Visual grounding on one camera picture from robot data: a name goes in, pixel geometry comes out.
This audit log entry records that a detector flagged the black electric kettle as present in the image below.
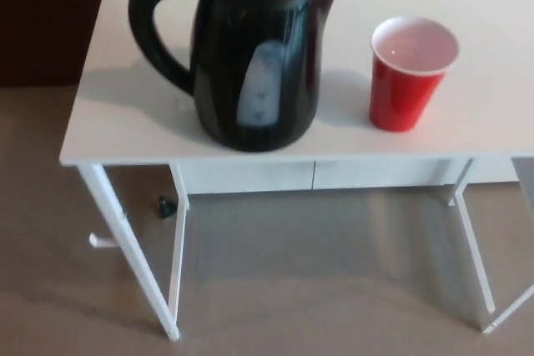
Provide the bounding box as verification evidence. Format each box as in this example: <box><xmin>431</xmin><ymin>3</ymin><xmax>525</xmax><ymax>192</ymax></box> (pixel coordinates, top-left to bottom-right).
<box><xmin>127</xmin><ymin>0</ymin><xmax>348</xmax><ymax>153</ymax></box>

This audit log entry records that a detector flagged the red plastic cup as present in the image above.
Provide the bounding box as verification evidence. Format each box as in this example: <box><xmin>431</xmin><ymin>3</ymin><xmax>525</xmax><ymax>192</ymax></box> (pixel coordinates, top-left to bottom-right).
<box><xmin>368</xmin><ymin>16</ymin><xmax>461</xmax><ymax>133</ymax></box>

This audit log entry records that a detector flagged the white low cabinet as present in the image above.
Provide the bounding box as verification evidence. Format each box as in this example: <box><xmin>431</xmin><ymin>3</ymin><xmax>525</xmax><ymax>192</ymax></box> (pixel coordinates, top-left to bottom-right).
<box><xmin>174</xmin><ymin>0</ymin><xmax>534</xmax><ymax>197</ymax></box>

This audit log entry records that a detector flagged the small black floor object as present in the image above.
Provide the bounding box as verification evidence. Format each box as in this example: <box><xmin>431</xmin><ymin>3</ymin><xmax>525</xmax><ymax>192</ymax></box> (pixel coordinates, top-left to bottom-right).
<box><xmin>155</xmin><ymin>194</ymin><xmax>179</xmax><ymax>220</ymax></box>

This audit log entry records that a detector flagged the white table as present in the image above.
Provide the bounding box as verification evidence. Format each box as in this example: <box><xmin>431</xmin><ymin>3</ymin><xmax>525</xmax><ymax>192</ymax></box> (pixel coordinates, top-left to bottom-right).
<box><xmin>58</xmin><ymin>0</ymin><xmax>534</xmax><ymax>340</ymax></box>

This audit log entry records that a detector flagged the dark brown cabinet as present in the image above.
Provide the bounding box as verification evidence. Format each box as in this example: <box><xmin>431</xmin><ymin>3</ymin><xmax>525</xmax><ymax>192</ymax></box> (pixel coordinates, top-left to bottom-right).
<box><xmin>0</xmin><ymin>0</ymin><xmax>114</xmax><ymax>88</ymax></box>

